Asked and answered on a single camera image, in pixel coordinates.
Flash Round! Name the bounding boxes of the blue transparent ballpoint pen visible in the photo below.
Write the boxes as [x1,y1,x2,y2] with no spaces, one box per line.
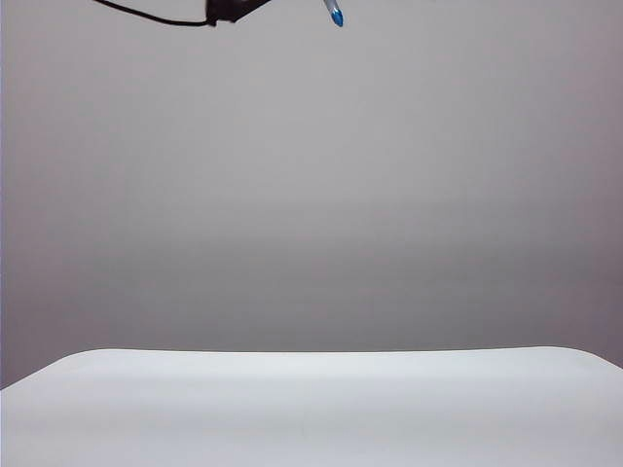
[321,0,348,28]

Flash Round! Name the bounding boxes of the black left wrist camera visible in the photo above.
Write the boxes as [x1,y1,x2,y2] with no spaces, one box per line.
[205,0,271,26]

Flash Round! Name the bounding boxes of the black left camera cable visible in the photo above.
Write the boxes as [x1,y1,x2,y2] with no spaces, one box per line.
[92,0,218,27]

